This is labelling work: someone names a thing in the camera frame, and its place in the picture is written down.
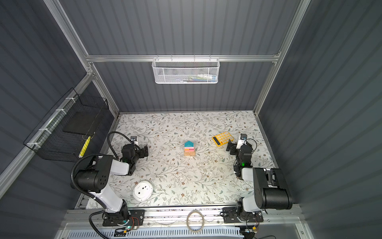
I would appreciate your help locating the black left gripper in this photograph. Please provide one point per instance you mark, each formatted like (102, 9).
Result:
(141, 154)

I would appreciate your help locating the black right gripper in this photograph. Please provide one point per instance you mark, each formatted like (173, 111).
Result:
(235, 149)

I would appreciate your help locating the light pink wood block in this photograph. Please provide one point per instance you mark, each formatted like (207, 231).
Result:
(189, 148)

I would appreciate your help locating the teal wood block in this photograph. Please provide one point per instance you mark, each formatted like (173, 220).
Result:
(189, 144)

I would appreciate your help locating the arched natural wood block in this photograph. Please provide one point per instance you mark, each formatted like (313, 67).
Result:
(189, 153)

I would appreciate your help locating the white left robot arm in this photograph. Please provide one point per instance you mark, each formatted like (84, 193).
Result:
(90, 175)

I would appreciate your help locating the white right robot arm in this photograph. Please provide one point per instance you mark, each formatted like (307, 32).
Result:
(270, 190)

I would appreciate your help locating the yellow calculator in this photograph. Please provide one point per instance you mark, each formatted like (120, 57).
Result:
(222, 138)

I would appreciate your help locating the white round smart speaker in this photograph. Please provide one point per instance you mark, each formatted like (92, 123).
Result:
(142, 191)

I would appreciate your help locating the yellow green marker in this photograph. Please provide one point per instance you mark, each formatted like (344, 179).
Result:
(84, 148)

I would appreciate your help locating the roll of clear tape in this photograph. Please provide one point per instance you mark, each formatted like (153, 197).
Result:
(195, 221)

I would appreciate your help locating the black wire basket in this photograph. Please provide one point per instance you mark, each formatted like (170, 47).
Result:
(62, 136)

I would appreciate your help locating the white wire mesh basket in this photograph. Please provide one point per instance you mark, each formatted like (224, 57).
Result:
(186, 72)

